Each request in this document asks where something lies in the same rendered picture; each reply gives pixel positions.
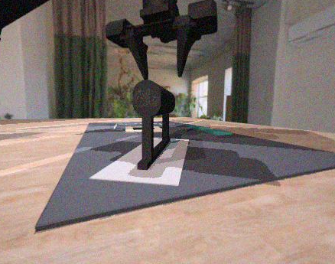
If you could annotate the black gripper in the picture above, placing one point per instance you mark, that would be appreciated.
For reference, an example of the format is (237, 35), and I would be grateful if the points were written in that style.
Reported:
(160, 16)

